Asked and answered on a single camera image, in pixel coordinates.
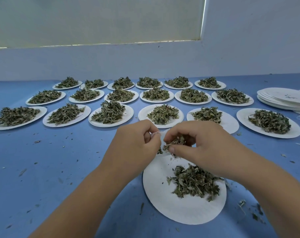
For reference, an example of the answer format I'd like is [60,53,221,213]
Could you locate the white roller window blind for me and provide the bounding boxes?
[0,0,207,49]

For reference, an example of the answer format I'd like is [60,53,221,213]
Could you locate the person's right hand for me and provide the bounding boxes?
[163,120,244,180]

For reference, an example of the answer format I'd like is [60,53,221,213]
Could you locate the person's left hand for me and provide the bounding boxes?
[100,119,163,181]

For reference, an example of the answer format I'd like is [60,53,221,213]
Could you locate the single white paper plate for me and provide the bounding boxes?
[143,154,227,225]

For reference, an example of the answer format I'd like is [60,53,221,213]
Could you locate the rows of leaf-filled white plates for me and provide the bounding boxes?
[0,76,300,139]

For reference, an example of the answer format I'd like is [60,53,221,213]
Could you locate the person's right forearm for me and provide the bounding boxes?
[223,147,300,238]

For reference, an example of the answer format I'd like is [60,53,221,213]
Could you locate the pinch of dried leaves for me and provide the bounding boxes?
[157,136,186,154]

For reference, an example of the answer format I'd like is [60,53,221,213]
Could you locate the loose dried leaf heap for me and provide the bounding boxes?
[166,164,225,202]

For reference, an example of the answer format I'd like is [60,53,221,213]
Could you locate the blue tablecloth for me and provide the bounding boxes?
[0,73,300,238]

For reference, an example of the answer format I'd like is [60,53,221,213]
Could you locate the small white tea bag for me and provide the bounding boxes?
[150,129,176,158]

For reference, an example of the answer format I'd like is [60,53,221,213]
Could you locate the rows of dried herb piles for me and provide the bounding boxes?
[0,76,292,135]

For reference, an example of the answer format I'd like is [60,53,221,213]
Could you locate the person's left forearm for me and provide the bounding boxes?
[29,156,140,238]

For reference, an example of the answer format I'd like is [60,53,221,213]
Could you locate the stack of empty white plates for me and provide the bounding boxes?
[257,88,300,112]

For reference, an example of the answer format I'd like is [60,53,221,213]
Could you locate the scattered dried leaf crumbs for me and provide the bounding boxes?
[1,131,297,232]

